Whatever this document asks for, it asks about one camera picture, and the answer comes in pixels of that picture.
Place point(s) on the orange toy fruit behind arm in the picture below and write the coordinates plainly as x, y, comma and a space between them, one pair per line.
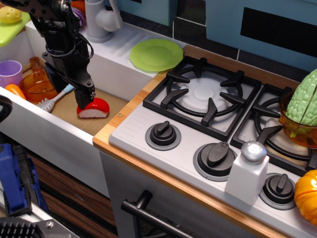
79, 4

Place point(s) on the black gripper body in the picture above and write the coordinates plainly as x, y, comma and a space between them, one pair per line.
70, 57

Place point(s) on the red and white toy sushi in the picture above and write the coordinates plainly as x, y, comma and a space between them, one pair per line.
99, 108

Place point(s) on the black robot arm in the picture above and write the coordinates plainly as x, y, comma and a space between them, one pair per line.
49, 16

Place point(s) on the purple toy onion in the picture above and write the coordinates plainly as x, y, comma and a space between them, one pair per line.
80, 15

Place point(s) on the orange toy carrot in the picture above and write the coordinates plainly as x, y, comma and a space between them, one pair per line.
15, 90

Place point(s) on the black left stove knob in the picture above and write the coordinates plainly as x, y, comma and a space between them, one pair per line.
163, 136

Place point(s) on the orange transparent measuring cup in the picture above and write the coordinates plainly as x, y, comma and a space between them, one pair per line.
35, 84

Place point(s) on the black stove knob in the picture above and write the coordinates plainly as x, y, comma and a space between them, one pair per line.
214, 161
163, 136
278, 192

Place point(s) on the orange transparent bowl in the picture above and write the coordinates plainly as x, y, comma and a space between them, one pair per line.
301, 134

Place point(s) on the black burner grate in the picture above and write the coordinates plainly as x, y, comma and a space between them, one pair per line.
204, 97
261, 123

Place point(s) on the purple plastic cup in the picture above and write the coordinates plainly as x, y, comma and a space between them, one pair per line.
10, 73

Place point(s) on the black right burner grate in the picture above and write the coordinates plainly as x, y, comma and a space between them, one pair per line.
261, 123

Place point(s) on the black oven door handle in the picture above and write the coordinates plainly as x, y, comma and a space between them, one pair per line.
137, 209

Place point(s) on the green toy cabbage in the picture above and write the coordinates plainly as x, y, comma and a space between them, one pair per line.
302, 107

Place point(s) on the white salt shaker silver cap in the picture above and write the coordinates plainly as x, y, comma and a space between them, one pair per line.
248, 172

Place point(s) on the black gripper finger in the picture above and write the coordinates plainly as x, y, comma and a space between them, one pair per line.
54, 78
84, 96

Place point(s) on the black ribbed device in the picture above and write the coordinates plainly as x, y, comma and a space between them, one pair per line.
17, 228

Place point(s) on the blue clamp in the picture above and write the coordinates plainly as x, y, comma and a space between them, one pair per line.
20, 182

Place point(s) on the yellow toy potato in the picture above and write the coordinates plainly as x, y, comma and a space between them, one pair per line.
10, 15

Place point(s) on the white and blue pasta spoon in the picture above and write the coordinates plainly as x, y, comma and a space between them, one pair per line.
48, 104

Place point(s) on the green plastic cutting board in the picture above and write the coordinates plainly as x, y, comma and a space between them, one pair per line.
9, 31

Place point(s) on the light green plastic plate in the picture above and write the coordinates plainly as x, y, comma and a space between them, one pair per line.
156, 55

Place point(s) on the orange toy pumpkin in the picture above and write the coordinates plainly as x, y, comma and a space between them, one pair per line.
306, 196

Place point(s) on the black right stove knob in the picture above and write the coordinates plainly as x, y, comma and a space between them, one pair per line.
278, 192

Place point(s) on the black left burner grate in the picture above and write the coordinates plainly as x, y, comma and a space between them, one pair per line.
204, 97

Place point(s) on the grey toy faucet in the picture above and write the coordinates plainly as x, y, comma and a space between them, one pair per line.
101, 22

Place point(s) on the black middle stove knob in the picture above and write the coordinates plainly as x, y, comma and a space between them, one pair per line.
214, 161

